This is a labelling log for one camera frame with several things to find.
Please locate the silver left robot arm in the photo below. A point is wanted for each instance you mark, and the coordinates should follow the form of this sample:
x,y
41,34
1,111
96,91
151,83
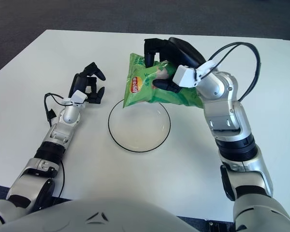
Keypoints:
x,y
70,116

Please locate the black bracket under table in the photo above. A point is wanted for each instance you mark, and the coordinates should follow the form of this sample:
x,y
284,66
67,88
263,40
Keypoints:
x,y
217,228

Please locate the white plate with black rim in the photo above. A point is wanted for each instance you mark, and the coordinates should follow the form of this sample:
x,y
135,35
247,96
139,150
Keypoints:
x,y
135,133

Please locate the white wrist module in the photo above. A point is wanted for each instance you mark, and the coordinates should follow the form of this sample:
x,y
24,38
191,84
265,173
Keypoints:
x,y
183,76
78,96

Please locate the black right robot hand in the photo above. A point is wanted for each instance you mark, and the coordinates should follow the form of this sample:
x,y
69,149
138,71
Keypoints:
x,y
183,53

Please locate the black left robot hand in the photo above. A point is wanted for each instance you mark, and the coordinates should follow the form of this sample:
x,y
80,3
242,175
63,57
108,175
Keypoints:
x,y
78,83

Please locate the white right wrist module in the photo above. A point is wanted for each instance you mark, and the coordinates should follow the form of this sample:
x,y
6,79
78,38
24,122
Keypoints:
x,y
183,76

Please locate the grey robot torso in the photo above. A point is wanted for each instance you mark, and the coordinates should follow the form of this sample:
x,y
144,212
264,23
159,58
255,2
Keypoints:
x,y
99,217

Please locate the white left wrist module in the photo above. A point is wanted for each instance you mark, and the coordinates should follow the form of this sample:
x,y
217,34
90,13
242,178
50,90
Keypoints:
x,y
78,96

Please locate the green snack chips bag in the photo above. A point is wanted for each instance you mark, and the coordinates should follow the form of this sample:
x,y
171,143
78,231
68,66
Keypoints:
x,y
145,94

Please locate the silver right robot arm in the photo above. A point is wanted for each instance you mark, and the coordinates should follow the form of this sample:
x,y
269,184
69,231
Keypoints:
x,y
227,113

